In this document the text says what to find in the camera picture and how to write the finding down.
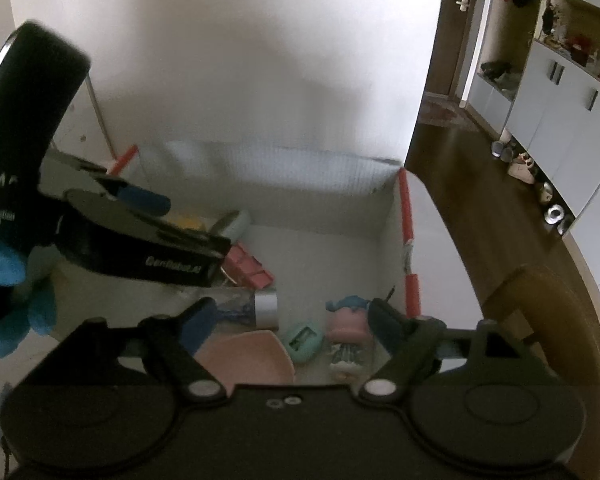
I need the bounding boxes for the pink blue toy figure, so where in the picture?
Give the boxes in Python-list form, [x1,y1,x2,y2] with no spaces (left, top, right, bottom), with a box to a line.
[325,296,373,384]

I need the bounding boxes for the pink heart dish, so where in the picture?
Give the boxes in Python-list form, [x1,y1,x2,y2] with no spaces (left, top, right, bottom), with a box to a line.
[194,330,296,394]

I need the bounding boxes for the clear bottle silver cap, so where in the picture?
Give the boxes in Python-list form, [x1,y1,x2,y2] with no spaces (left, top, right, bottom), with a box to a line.
[215,288,279,330]

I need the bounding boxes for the mint green sharpener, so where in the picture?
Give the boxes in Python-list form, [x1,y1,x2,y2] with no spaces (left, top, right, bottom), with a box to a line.
[280,322,324,365]

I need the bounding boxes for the yellow small box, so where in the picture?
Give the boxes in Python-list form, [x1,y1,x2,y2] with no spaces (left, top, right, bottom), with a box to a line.
[162,212,206,232]

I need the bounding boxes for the white green glue tube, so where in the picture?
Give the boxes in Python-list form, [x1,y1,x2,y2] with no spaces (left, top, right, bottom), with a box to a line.
[209,209,251,245]

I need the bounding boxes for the blue gloved left hand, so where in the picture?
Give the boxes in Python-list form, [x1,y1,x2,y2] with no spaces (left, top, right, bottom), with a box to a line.
[0,242,60,359]

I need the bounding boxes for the wooden chair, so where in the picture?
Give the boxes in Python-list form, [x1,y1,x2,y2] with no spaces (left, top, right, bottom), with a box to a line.
[479,263,600,480]

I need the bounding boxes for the red cardboard box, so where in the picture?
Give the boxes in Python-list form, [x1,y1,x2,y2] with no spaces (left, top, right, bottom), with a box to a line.
[44,142,424,386]

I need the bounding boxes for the dark brown door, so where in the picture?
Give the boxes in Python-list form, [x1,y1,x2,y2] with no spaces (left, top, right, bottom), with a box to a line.
[425,0,474,100]

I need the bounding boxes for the white wall cabinet unit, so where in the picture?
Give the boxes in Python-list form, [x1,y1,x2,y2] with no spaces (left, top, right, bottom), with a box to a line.
[467,0,600,291]

